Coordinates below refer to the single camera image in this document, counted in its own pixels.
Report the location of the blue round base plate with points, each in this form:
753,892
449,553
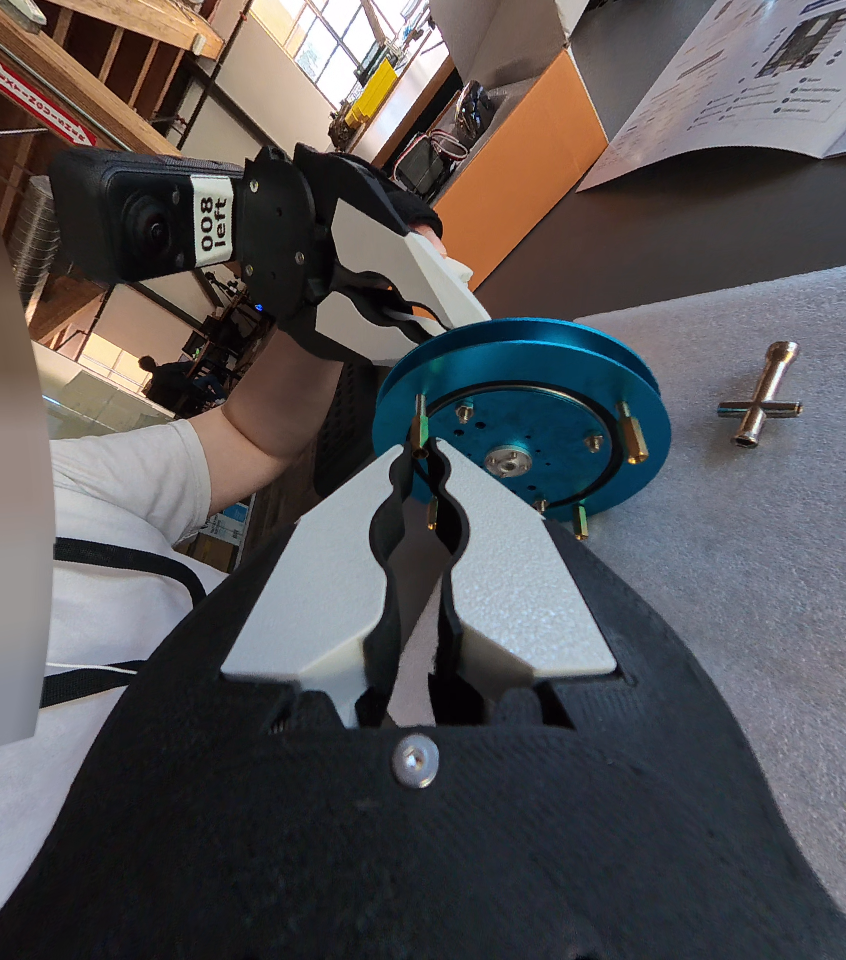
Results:
543,352

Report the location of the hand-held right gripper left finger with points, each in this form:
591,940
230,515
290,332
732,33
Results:
303,600

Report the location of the brass hex standoff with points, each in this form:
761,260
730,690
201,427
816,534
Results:
580,521
432,514
420,431
633,433

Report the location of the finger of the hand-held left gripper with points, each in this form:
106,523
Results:
378,240
363,334

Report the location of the printed instruction manual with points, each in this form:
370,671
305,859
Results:
730,97

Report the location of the yellow storage bin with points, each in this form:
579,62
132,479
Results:
372,94

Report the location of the small paned window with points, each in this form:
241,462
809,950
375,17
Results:
348,37

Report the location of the person's left forearm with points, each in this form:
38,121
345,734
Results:
265,420

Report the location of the clear parts bag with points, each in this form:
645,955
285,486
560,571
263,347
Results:
477,109

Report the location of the metal socket wrench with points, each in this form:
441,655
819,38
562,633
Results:
760,390

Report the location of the ribbed silver duct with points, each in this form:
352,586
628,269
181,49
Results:
32,247

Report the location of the black servo motor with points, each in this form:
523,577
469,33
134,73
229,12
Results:
423,165

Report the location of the red white wall sign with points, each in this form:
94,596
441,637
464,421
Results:
32,94

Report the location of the orange cardboard box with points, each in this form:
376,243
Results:
528,165

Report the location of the dark grey desk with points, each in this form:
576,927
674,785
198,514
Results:
693,225

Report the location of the person's left hand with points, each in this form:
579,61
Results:
429,240

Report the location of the white foam sheet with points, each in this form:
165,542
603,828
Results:
768,600

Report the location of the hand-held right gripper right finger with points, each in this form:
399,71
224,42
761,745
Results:
528,592

